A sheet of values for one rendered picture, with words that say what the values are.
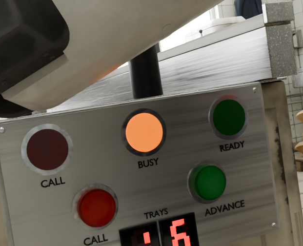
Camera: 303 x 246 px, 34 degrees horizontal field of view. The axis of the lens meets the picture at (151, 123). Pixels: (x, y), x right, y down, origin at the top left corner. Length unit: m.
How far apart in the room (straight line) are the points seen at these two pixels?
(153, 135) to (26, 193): 0.11
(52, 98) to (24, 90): 0.02
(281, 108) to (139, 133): 0.17
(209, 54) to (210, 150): 0.16
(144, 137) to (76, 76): 0.15
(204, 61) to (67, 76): 0.34
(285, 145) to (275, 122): 0.03
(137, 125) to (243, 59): 0.15
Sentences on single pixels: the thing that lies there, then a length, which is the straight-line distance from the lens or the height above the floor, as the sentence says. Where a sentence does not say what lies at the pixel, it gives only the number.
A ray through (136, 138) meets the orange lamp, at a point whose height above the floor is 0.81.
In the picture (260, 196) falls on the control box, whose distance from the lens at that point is 0.47.
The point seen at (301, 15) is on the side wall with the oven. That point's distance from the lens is 5.77.
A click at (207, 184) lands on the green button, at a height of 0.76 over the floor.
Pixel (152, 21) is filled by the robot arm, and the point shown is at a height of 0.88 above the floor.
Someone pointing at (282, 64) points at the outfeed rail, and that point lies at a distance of 0.48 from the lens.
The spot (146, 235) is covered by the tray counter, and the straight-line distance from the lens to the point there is 0.42.
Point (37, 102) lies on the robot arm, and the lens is 0.28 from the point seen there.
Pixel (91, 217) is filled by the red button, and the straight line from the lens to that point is 0.40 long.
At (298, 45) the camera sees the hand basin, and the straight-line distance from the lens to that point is 5.73.
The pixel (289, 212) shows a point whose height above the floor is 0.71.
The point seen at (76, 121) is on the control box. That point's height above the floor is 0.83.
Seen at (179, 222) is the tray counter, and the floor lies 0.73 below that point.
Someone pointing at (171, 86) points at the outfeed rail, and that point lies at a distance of 0.68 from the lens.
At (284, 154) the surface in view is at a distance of 0.52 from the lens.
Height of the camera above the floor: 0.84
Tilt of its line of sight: 3 degrees down
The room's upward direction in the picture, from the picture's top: 9 degrees counter-clockwise
